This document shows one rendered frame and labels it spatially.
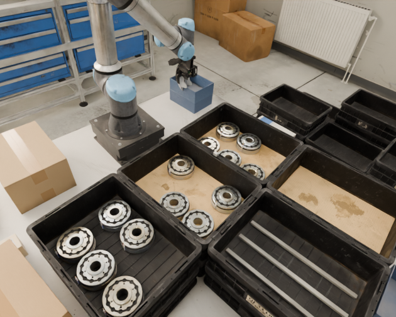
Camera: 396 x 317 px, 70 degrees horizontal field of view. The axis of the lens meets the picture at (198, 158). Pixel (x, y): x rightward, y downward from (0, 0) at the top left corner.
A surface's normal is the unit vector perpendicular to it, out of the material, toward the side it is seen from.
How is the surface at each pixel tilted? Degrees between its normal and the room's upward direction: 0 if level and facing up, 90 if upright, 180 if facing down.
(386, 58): 90
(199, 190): 0
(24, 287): 0
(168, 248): 0
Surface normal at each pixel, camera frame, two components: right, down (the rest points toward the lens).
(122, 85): 0.16, -0.61
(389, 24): -0.73, 0.45
